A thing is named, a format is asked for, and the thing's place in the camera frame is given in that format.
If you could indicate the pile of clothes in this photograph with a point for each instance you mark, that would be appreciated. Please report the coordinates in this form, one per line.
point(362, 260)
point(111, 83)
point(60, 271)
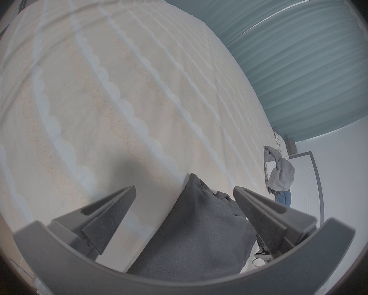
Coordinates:
point(282, 170)

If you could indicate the black T-shirt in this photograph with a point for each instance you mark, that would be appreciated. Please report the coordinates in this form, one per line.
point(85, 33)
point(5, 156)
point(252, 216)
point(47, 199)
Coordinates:
point(196, 232)

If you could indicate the bed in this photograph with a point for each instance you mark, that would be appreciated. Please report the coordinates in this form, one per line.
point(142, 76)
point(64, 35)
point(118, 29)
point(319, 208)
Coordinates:
point(110, 88)

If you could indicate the blue-green curtain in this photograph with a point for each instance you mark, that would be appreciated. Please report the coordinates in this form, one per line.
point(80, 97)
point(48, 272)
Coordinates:
point(310, 72)
point(233, 5)

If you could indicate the white printed pillow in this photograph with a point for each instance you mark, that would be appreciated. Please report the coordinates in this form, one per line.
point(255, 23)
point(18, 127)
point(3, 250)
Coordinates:
point(280, 141)

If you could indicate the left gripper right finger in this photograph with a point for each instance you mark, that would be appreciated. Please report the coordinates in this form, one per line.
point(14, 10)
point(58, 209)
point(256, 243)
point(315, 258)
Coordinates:
point(270, 229)

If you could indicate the grey bedside table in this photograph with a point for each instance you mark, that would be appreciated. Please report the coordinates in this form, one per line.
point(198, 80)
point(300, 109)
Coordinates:
point(290, 146)

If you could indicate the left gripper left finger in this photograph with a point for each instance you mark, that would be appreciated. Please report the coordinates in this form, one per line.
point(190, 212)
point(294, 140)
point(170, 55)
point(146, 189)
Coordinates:
point(107, 226)

